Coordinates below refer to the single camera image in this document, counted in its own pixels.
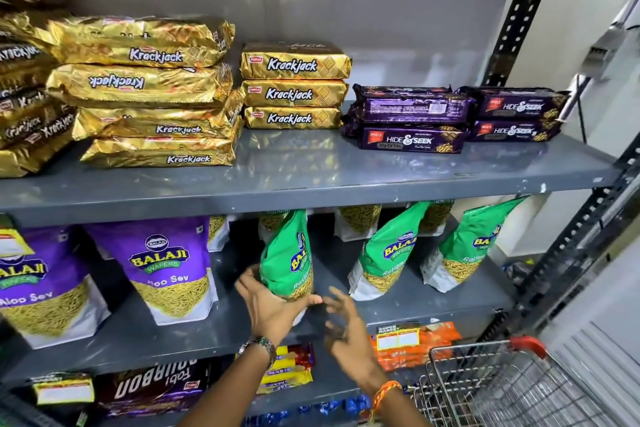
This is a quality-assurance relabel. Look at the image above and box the stack of large gold packets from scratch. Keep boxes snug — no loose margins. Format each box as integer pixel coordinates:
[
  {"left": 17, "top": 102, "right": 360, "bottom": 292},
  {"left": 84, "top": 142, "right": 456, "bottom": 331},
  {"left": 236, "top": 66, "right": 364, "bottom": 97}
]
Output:
[{"left": 0, "top": 0, "right": 246, "bottom": 179}]

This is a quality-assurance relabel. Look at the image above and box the grey metal shelf board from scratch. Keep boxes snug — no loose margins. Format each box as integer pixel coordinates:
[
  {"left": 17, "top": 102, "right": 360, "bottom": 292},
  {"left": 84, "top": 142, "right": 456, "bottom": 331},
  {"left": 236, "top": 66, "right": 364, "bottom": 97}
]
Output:
[
  {"left": 0, "top": 216, "right": 518, "bottom": 387},
  {"left": 0, "top": 100, "right": 621, "bottom": 229}
]

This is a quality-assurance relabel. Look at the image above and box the green snack pouch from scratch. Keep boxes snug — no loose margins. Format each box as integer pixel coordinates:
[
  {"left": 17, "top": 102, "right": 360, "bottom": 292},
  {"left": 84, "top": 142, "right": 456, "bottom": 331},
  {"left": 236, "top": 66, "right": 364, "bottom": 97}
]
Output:
[{"left": 258, "top": 209, "right": 315, "bottom": 303}]

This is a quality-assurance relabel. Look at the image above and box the orange snack packet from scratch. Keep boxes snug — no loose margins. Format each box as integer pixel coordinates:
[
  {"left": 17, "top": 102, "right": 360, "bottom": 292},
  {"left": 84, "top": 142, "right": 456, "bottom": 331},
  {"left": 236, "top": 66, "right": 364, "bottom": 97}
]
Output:
[{"left": 369, "top": 321, "right": 464, "bottom": 373}]

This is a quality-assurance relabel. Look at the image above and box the purple biscuit packet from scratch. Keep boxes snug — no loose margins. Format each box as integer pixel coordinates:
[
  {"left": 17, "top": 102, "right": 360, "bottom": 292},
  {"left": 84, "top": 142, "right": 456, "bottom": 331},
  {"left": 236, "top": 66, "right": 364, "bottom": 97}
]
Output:
[
  {"left": 467, "top": 118, "right": 564, "bottom": 143},
  {"left": 459, "top": 86, "right": 570, "bottom": 121},
  {"left": 357, "top": 123, "right": 469, "bottom": 155},
  {"left": 352, "top": 84, "right": 475, "bottom": 124}
]

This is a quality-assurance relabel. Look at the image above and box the yellow red biscuit packet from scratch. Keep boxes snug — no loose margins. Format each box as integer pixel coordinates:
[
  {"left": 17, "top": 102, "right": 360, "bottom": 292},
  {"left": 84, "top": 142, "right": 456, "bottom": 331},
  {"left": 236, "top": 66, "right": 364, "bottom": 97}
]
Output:
[{"left": 235, "top": 343, "right": 317, "bottom": 396}]

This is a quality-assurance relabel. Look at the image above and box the person's right forearm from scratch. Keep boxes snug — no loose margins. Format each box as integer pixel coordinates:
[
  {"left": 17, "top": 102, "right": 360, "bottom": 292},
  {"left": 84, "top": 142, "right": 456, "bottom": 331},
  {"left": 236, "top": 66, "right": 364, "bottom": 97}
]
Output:
[{"left": 371, "top": 384, "right": 437, "bottom": 427}]

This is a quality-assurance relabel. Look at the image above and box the row of blue foil packets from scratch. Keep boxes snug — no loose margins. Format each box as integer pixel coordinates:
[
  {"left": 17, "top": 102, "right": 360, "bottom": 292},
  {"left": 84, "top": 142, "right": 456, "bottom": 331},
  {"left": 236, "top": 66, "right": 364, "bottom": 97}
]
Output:
[{"left": 250, "top": 394, "right": 373, "bottom": 427}]

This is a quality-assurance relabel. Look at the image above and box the beaded wrist bracelet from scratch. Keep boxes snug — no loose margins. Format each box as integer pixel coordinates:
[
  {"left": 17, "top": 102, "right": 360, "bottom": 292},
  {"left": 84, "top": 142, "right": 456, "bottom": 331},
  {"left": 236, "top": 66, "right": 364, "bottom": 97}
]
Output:
[{"left": 238, "top": 336, "right": 277, "bottom": 368}]

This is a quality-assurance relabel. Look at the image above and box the row of green snack bags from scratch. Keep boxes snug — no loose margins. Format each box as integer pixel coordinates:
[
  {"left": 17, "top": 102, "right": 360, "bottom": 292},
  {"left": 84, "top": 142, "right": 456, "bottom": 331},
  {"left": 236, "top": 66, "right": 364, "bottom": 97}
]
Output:
[{"left": 258, "top": 195, "right": 531, "bottom": 302}]

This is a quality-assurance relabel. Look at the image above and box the small gold cracker packet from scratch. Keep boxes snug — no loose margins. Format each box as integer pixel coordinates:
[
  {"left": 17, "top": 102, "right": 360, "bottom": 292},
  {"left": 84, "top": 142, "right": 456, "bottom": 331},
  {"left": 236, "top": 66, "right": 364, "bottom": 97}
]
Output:
[
  {"left": 241, "top": 79, "right": 350, "bottom": 108},
  {"left": 240, "top": 41, "right": 353, "bottom": 81},
  {"left": 244, "top": 106, "right": 344, "bottom": 130}
]

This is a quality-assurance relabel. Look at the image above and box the purple snack bag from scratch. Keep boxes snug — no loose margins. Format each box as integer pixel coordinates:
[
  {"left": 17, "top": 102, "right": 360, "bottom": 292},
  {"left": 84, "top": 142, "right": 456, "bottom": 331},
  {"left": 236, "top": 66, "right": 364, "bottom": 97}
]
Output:
[
  {"left": 84, "top": 216, "right": 220, "bottom": 327},
  {"left": 0, "top": 225, "right": 112, "bottom": 350}
]

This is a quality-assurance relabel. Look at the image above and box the grey metal wall fixture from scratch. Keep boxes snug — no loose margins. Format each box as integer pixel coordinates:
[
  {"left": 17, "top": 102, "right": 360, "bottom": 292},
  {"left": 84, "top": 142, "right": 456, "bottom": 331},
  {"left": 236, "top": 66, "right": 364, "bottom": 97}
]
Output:
[{"left": 580, "top": 0, "right": 640, "bottom": 83}]

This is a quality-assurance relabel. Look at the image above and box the yellow price label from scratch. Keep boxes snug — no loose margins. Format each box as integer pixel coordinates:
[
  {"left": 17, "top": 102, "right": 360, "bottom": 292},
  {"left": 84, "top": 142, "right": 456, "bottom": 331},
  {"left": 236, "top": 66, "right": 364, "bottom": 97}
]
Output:
[
  {"left": 0, "top": 213, "right": 35, "bottom": 258},
  {"left": 32, "top": 372, "right": 96, "bottom": 406}
]

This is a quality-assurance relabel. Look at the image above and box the black perforated shelf post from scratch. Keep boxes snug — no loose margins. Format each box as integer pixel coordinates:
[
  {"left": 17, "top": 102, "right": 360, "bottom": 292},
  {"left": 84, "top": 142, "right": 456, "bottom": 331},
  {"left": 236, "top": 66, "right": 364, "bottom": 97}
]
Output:
[
  {"left": 492, "top": 134, "right": 640, "bottom": 342},
  {"left": 481, "top": 0, "right": 569, "bottom": 88}
]

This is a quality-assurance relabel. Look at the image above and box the wire shopping cart red handle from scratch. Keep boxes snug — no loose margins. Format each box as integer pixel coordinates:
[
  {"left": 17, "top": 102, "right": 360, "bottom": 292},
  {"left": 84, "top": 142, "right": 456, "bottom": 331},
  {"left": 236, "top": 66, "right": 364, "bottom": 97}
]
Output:
[{"left": 406, "top": 336, "right": 621, "bottom": 427}]

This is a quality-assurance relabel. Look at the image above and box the person's left hand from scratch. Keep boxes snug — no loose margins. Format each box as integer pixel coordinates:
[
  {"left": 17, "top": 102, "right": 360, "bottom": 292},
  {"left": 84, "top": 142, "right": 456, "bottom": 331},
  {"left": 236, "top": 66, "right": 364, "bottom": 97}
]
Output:
[{"left": 234, "top": 266, "right": 324, "bottom": 348}]

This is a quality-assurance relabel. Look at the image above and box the person's right hand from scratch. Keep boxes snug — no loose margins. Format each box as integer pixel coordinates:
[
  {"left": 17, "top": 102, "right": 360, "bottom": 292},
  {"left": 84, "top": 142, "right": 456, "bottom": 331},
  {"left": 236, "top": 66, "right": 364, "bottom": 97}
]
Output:
[{"left": 322, "top": 286, "right": 390, "bottom": 391}]

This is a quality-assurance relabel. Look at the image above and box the orange thread wristband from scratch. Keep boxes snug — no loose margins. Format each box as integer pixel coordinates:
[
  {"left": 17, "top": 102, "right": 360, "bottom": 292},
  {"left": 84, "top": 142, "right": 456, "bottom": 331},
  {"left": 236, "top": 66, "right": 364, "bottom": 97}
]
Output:
[{"left": 369, "top": 380, "right": 404, "bottom": 423}]

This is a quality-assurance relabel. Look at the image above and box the person's left forearm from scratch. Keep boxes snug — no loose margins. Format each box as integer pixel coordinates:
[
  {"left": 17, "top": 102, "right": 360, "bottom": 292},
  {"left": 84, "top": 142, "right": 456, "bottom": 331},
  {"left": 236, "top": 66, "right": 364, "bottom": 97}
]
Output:
[{"left": 179, "top": 348, "right": 274, "bottom": 427}]

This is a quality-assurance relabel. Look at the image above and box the brown biscuit packet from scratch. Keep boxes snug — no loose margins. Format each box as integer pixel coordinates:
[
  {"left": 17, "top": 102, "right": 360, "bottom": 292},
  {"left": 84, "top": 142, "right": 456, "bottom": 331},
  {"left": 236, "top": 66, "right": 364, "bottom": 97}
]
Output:
[{"left": 94, "top": 358, "right": 215, "bottom": 418}]

